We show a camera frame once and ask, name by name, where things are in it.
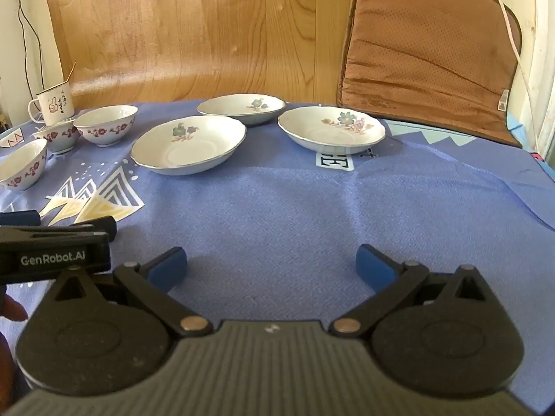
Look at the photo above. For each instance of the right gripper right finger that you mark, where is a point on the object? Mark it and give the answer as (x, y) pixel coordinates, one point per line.
(392, 282)

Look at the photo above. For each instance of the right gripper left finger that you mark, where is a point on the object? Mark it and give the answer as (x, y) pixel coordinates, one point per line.
(148, 285)

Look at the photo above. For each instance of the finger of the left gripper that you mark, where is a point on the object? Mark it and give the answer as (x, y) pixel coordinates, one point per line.
(106, 223)
(20, 218)

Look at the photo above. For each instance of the red floral bowl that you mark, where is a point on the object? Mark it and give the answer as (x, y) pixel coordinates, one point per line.
(107, 125)
(24, 167)
(60, 137)

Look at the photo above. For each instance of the floral plate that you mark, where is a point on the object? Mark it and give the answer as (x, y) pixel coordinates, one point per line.
(250, 109)
(188, 146)
(331, 130)

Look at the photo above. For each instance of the floral plate back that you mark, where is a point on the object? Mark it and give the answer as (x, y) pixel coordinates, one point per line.
(250, 109)

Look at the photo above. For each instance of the person's left hand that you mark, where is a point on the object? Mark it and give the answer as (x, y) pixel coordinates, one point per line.
(12, 311)

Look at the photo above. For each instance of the white enamel mug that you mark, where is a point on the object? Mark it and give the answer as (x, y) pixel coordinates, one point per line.
(55, 104)

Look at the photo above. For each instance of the blue patterned tablecloth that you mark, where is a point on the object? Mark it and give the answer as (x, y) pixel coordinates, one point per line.
(270, 234)

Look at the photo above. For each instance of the spoon in mug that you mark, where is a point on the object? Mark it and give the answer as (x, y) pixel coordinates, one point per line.
(71, 72)

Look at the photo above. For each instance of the wooden laminate board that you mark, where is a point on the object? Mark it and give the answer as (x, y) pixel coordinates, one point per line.
(170, 50)

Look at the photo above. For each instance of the brown seat cushion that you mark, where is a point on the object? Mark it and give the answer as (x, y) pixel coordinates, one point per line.
(444, 63)

